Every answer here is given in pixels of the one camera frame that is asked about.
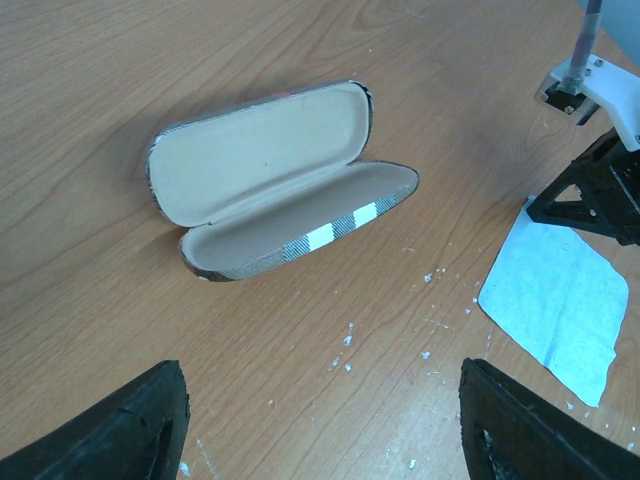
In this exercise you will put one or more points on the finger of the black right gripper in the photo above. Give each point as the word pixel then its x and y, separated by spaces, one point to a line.
pixel 597 193

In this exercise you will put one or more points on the light blue cleaning cloth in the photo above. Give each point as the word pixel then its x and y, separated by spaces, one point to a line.
pixel 559 300

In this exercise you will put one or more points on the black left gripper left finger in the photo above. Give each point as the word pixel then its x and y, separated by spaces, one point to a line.
pixel 136 432

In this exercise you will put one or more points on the brown plaid glasses case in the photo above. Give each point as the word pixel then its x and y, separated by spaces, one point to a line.
pixel 262 184

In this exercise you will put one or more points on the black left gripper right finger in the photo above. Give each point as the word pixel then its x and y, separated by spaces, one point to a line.
pixel 509 432

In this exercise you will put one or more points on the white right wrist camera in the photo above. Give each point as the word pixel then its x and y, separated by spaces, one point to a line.
pixel 606 86

